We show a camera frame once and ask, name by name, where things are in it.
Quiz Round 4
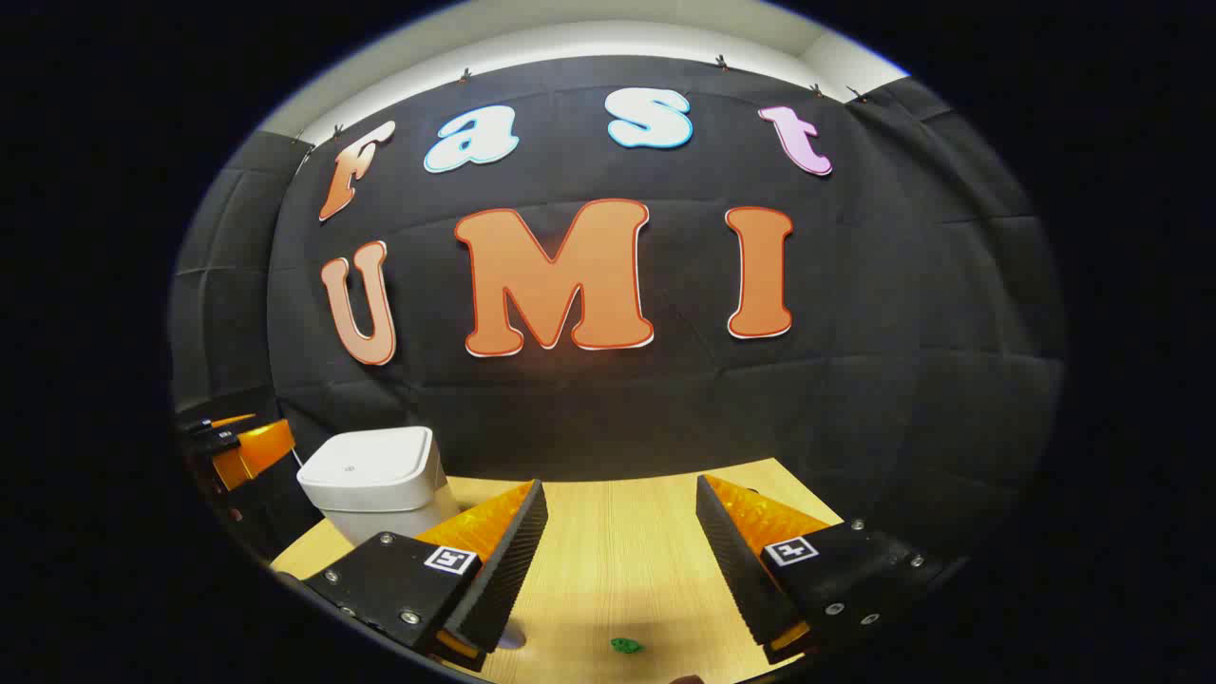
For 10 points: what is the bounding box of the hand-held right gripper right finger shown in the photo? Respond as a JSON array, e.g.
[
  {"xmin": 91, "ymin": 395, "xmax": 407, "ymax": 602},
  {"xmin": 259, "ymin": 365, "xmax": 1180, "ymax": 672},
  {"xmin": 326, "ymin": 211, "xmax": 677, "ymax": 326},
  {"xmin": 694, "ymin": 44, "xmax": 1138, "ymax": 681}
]
[{"xmin": 695, "ymin": 473, "xmax": 953, "ymax": 666}]

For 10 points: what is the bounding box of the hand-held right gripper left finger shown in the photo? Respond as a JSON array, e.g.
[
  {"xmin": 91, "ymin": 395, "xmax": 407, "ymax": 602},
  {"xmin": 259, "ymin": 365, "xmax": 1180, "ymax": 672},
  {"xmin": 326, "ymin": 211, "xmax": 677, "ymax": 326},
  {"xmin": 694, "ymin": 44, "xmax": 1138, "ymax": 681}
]
[{"xmin": 302, "ymin": 478, "xmax": 550, "ymax": 674}]

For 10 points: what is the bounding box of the white desktop garbage bin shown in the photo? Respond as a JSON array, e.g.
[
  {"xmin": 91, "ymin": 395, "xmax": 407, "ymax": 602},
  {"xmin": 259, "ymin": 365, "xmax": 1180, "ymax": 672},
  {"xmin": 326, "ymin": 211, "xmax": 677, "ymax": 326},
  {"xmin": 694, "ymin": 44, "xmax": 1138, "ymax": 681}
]
[{"xmin": 296, "ymin": 427, "xmax": 463, "ymax": 548}]

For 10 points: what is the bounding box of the wooden desktop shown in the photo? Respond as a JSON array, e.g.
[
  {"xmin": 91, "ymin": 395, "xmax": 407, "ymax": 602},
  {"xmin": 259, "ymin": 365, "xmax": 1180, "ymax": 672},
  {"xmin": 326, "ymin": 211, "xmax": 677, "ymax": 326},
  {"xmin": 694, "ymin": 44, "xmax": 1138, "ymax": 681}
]
[{"xmin": 271, "ymin": 458, "xmax": 846, "ymax": 684}]

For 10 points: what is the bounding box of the black backdrop cloth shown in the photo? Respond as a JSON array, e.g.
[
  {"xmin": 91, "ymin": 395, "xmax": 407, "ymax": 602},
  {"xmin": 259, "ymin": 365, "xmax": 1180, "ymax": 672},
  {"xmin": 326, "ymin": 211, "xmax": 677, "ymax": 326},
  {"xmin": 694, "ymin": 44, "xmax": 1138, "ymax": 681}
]
[{"xmin": 169, "ymin": 55, "xmax": 1065, "ymax": 571}]

